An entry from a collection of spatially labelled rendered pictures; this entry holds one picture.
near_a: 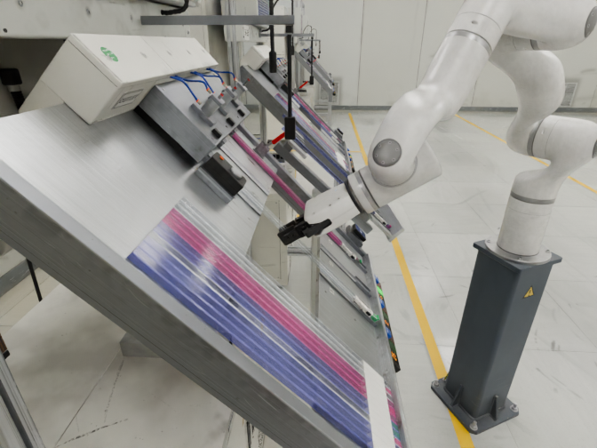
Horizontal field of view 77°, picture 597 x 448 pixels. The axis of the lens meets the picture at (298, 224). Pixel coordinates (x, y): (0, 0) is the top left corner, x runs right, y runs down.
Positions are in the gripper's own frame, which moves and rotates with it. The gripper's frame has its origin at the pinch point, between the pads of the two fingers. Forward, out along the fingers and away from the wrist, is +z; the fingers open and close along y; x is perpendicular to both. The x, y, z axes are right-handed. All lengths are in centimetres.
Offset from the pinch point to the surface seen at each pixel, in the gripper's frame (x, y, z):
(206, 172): -20.1, 7.4, 3.5
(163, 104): -33.0, 5.9, 2.8
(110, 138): -32.4, 17.6, 7.4
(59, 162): -32.2, 29.2, 7.5
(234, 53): -44, -103, 9
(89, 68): -40.2, 18.9, 2.4
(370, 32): 4, -771, -113
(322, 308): 12.1, 11.8, -0.5
